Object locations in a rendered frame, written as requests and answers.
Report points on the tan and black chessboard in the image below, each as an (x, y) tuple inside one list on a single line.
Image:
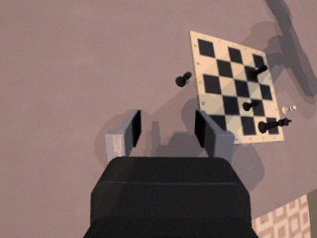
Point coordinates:
[(221, 72)]

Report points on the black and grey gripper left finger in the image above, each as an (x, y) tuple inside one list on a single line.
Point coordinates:
[(120, 142)]

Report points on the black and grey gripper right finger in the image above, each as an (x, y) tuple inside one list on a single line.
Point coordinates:
[(215, 141)]

